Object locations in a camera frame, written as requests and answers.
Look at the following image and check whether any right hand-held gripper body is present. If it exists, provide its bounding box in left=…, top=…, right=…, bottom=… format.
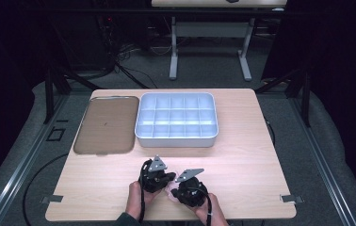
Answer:
left=173, top=168, right=210, bottom=208

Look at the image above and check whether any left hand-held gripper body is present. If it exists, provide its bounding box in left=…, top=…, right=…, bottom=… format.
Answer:
left=138, top=154, right=172, bottom=194

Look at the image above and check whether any pale pink small object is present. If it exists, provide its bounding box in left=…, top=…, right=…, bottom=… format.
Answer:
left=164, top=184, right=180, bottom=198

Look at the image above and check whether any person's right hand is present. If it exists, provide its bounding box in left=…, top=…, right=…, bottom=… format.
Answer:
left=192, top=192, right=230, bottom=226

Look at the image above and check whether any person's left hand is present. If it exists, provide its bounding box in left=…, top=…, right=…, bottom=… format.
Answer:
left=124, top=180, right=163, bottom=221

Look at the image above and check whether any white compartment box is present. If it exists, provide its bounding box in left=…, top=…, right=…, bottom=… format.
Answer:
left=134, top=91, right=219, bottom=149

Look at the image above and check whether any brown translucent flat lid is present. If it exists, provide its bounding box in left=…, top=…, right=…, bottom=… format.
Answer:
left=73, top=95, right=140, bottom=155

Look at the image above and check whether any white-legged desk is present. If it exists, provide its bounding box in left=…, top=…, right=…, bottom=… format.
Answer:
left=150, top=0, right=289, bottom=82

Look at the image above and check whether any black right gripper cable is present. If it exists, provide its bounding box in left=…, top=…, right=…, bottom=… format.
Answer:
left=186, top=186, right=213, bottom=226

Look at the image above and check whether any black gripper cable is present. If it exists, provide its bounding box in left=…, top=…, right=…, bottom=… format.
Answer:
left=138, top=159, right=154, bottom=224
left=186, top=186, right=213, bottom=226

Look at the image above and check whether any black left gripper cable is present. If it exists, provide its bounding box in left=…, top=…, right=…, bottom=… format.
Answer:
left=138, top=159, right=154, bottom=224

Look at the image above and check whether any metal table bracket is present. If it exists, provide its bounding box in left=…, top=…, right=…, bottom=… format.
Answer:
left=40, top=194, right=64, bottom=205
left=280, top=193, right=305, bottom=204

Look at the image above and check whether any bundle of black floor cables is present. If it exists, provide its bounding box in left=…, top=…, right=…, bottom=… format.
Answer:
left=97, top=15, right=160, bottom=90

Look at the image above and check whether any black floor cable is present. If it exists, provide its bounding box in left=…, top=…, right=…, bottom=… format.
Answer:
left=22, top=152, right=71, bottom=226

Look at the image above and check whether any black metal stand frame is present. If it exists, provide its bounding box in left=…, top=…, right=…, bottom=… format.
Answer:
left=42, top=61, right=103, bottom=125
left=255, top=67, right=313, bottom=128

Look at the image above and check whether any aluminium floor rail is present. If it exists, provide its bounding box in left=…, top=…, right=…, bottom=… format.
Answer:
left=0, top=93, right=71, bottom=226
left=288, top=97, right=356, bottom=226

